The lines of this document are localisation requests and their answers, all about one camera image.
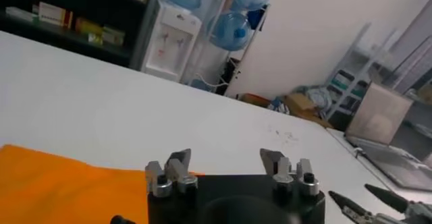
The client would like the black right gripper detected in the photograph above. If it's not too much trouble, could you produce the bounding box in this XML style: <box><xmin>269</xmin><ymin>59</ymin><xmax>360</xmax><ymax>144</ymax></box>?
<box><xmin>328</xmin><ymin>183</ymin><xmax>432</xmax><ymax>224</ymax></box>

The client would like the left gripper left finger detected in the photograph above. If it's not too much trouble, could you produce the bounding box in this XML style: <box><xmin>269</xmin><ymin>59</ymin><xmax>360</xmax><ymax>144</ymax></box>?
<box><xmin>144</xmin><ymin>148</ymin><xmax>200</xmax><ymax>198</ymax></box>

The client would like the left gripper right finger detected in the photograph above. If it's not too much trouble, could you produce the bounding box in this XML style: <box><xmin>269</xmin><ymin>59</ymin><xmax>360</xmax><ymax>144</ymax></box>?
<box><xmin>259</xmin><ymin>148</ymin><xmax>321</xmax><ymax>196</ymax></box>

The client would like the orange t-shirt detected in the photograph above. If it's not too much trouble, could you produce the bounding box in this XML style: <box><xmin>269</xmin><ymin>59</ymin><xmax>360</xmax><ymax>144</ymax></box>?
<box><xmin>0</xmin><ymin>144</ymin><xmax>205</xmax><ymax>224</ymax></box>

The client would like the striped clothes pile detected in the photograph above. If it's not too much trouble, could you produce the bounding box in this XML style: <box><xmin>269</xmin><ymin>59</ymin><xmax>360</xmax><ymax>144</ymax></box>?
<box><xmin>296</xmin><ymin>84</ymin><xmax>334</xmax><ymax>112</ymax></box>

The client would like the large brown cardboard box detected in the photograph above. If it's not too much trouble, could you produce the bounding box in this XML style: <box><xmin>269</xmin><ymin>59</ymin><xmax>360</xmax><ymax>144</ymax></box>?
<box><xmin>284</xmin><ymin>92</ymin><xmax>334</xmax><ymax>129</ymax></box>

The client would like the blue shopping bag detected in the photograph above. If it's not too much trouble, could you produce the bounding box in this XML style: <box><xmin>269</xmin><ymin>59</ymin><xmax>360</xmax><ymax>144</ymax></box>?
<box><xmin>267</xmin><ymin>96</ymin><xmax>292</xmax><ymax>115</ymax></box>

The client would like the large white table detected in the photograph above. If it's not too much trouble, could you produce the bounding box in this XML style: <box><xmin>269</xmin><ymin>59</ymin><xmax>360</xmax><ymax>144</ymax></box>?
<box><xmin>0</xmin><ymin>30</ymin><xmax>432</xmax><ymax>224</ymax></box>

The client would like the open cardboard box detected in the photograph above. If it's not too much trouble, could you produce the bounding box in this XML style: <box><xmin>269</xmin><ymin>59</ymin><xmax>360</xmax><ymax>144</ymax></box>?
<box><xmin>238</xmin><ymin>92</ymin><xmax>271</xmax><ymax>109</ymax></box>

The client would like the grey laptop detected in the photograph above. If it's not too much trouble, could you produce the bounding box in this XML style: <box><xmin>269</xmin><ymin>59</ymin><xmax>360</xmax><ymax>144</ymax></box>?
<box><xmin>344</xmin><ymin>82</ymin><xmax>432</xmax><ymax>193</ymax></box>

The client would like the white metal storage rack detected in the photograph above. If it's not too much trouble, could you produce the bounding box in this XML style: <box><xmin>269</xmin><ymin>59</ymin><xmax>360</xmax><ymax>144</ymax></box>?
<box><xmin>324</xmin><ymin>22</ymin><xmax>401</xmax><ymax>122</ymax></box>

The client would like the white water dispenser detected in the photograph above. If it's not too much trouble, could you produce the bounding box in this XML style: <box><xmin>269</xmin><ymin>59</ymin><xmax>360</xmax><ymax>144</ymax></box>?
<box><xmin>140</xmin><ymin>0</ymin><xmax>203</xmax><ymax>83</ymax></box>

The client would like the pale green medicine box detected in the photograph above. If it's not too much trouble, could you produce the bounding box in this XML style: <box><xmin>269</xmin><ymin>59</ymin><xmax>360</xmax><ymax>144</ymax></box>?
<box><xmin>101</xmin><ymin>26</ymin><xmax>126</xmax><ymax>47</ymax></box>

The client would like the white metal jug rack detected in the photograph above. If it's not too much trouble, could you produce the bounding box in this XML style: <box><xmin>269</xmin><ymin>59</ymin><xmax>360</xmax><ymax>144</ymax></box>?
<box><xmin>187</xmin><ymin>0</ymin><xmax>271</xmax><ymax>96</ymax></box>

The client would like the yellow green medicine box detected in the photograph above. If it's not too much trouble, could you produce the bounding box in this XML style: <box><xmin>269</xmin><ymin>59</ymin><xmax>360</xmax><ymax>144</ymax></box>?
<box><xmin>74</xmin><ymin>17</ymin><xmax>104</xmax><ymax>38</ymax></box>

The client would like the black shelving unit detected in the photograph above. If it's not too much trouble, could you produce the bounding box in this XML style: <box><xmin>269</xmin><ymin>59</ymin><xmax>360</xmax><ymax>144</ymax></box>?
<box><xmin>0</xmin><ymin>0</ymin><xmax>160</xmax><ymax>69</ymax></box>

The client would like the red white medicine box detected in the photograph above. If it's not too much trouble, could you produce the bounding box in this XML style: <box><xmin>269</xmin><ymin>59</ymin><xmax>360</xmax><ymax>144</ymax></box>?
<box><xmin>38</xmin><ymin>1</ymin><xmax>74</xmax><ymax>30</ymax></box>

